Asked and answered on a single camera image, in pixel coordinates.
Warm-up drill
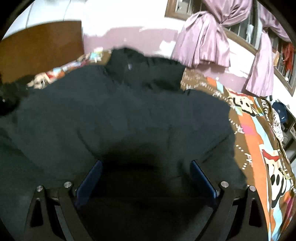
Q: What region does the black fleece jacket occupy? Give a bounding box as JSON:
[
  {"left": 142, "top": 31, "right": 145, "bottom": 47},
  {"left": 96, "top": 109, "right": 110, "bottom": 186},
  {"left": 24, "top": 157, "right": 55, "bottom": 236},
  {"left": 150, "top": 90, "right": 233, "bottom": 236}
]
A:
[{"left": 1, "top": 48, "right": 246, "bottom": 240}]

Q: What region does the black clothes pile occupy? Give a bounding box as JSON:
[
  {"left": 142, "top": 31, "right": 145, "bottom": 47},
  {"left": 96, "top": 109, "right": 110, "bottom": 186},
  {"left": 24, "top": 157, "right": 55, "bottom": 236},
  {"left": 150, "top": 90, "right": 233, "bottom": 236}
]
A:
[{"left": 1, "top": 75, "right": 35, "bottom": 116}]

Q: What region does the cartoon monkey bed quilt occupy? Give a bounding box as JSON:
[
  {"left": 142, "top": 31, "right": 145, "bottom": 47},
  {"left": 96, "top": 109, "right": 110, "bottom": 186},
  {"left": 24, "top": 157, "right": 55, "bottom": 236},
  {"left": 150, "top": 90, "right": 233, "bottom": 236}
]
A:
[{"left": 26, "top": 47, "right": 296, "bottom": 241}]

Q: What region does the navy blue cap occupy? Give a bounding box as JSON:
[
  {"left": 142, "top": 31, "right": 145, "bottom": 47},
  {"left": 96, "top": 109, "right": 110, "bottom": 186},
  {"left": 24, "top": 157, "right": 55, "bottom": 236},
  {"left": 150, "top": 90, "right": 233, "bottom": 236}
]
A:
[{"left": 272, "top": 102, "right": 287, "bottom": 123}]

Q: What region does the right pink tied curtain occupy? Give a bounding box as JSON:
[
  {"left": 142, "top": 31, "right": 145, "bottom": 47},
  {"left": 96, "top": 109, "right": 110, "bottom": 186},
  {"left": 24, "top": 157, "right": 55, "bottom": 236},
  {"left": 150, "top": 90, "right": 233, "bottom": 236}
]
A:
[{"left": 245, "top": 4, "right": 290, "bottom": 97}]

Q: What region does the pink tied curtain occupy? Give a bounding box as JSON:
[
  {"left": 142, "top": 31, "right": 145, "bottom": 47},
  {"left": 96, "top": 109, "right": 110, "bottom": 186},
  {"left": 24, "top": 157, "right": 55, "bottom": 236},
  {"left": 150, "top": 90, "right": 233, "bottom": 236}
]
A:
[
  {"left": 171, "top": 0, "right": 252, "bottom": 68},
  {"left": 245, "top": 4, "right": 290, "bottom": 97}
]

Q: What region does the brown wooden headboard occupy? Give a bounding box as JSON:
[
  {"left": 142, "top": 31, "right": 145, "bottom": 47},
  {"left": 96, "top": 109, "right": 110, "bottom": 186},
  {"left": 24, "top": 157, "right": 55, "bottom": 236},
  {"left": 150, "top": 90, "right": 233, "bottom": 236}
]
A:
[{"left": 1, "top": 21, "right": 84, "bottom": 83}]

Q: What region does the red hanging garment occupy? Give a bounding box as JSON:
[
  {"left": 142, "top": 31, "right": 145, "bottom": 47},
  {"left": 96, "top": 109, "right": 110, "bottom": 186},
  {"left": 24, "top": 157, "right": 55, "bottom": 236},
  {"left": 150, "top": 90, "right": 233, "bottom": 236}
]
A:
[{"left": 282, "top": 42, "right": 295, "bottom": 71}]

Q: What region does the left pink tied curtain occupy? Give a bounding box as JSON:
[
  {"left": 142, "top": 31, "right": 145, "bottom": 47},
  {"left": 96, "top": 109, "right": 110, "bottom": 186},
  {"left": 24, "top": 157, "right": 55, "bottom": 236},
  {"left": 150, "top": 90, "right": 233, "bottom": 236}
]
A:
[{"left": 171, "top": 0, "right": 252, "bottom": 68}]

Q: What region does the wooden framed barred window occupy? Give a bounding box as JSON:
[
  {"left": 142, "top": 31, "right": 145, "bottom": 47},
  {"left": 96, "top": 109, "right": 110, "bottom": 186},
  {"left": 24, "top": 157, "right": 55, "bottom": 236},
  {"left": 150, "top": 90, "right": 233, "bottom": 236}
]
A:
[{"left": 165, "top": 1, "right": 295, "bottom": 95}]

